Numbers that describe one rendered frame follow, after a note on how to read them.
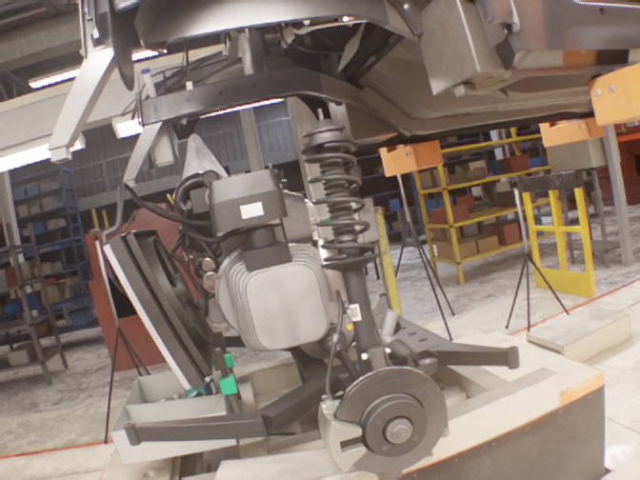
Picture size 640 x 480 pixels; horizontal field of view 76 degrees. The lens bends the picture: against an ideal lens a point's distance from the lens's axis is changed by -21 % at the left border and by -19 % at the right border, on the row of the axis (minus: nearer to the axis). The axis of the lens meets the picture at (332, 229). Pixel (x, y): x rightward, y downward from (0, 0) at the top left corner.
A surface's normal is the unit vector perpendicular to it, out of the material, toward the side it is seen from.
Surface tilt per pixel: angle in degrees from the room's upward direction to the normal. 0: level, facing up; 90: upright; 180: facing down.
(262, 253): 90
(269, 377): 90
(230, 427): 90
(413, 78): 103
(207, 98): 90
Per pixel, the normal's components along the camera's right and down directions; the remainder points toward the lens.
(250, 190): 0.18, -0.18
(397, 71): 0.12, 0.27
